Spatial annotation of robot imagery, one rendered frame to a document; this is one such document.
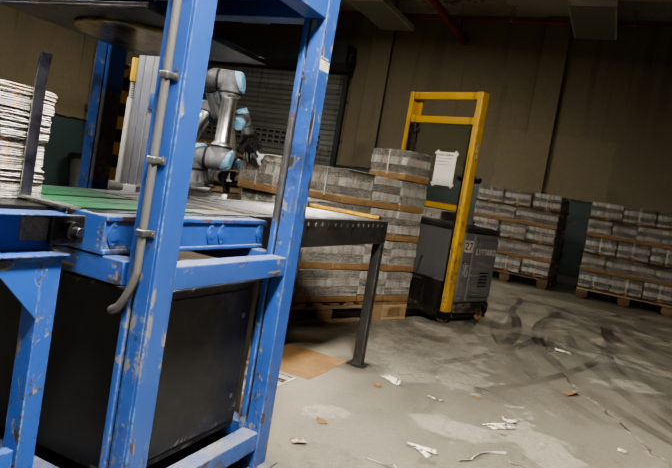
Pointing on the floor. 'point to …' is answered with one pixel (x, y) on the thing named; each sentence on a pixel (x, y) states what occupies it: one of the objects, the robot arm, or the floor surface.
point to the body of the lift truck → (466, 303)
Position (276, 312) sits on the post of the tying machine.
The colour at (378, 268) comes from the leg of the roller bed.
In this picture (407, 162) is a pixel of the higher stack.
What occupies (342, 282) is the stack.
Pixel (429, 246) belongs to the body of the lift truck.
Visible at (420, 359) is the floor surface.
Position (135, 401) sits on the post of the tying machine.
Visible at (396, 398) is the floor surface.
